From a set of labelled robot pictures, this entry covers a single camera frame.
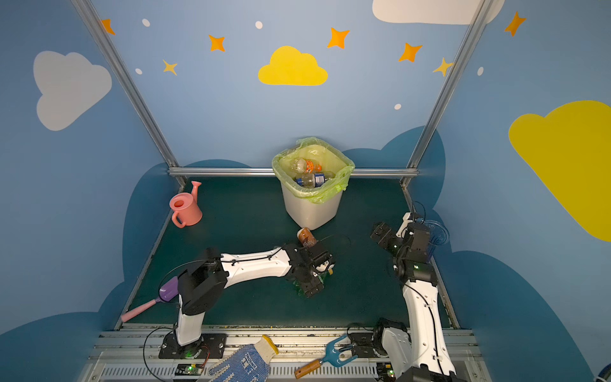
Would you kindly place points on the green bin liner bag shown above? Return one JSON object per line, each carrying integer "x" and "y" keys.
{"x": 328, "y": 156}

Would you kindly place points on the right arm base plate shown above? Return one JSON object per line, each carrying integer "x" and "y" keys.
{"x": 365, "y": 345}

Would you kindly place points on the blue white work glove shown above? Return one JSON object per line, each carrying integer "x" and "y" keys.
{"x": 250, "y": 363}

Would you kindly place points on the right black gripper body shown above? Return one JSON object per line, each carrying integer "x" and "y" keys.
{"x": 382, "y": 233}

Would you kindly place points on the green soda bottle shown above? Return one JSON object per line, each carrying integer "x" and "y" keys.
{"x": 303, "y": 275}

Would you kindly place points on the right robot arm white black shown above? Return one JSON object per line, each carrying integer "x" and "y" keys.
{"x": 417, "y": 352}

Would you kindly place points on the purple blue glass vase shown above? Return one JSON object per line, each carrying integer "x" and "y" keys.
{"x": 439, "y": 235}

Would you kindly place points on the pink watering can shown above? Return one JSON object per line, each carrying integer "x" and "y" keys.
{"x": 186, "y": 211}

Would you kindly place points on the brown tea bottle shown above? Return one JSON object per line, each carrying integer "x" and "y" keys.
{"x": 306, "y": 238}

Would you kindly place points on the clear bottle blue cap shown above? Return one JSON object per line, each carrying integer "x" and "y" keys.
{"x": 314, "y": 180}

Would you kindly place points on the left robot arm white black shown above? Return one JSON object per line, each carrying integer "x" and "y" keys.
{"x": 201, "y": 285}

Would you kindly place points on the blue garden hand rake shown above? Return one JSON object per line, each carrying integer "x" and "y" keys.
{"x": 332, "y": 356}

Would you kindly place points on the circuit board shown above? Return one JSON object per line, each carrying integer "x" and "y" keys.
{"x": 184, "y": 370}
{"x": 385, "y": 373}

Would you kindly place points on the right circuit board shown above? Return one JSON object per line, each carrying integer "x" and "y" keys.
{"x": 385, "y": 373}

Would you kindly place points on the purple pink toy shovel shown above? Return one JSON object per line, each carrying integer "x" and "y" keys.
{"x": 166, "y": 293}

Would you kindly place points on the bottle orange cap orange label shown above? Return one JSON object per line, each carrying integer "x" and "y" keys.
{"x": 301, "y": 166}

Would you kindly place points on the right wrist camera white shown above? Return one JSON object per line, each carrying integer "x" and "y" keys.
{"x": 407, "y": 219}

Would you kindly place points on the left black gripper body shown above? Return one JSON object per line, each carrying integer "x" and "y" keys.
{"x": 314, "y": 270}

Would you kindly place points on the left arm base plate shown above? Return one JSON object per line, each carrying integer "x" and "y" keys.
{"x": 208, "y": 346}

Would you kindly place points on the white trash bin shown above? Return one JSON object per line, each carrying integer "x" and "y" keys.
{"x": 307, "y": 214}

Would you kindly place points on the left circuit board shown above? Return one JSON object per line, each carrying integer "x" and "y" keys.
{"x": 184, "y": 370}

